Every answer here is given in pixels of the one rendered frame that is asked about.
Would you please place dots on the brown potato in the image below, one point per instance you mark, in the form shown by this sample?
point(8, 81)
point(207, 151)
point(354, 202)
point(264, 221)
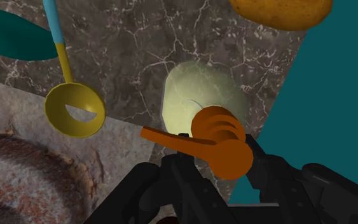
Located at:
point(281, 12)

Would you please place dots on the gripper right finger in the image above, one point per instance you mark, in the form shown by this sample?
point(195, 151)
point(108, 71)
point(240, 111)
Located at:
point(290, 186)

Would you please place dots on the teal flat curved object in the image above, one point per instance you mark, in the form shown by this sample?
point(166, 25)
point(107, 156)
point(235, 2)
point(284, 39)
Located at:
point(11, 37)

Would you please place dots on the pale green egg-shaped object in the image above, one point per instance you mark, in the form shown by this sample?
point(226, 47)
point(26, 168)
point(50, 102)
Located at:
point(191, 93)

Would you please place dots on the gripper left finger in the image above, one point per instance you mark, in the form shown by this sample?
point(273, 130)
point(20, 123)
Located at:
point(154, 192)

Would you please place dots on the orange honey dipper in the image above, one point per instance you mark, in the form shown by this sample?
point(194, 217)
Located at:
point(222, 145)

